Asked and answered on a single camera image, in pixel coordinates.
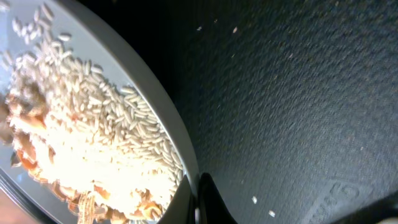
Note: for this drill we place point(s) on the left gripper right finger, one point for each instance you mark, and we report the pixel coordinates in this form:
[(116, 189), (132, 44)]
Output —
[(210, 203)]

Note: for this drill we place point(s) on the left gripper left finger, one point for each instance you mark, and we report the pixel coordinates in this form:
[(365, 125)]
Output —
[(182, 207)]

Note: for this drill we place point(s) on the grey plate with food scraps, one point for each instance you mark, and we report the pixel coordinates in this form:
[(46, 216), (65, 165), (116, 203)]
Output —
[(92, 135)]

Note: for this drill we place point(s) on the black round tray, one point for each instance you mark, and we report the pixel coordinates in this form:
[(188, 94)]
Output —
[(291, 106)]

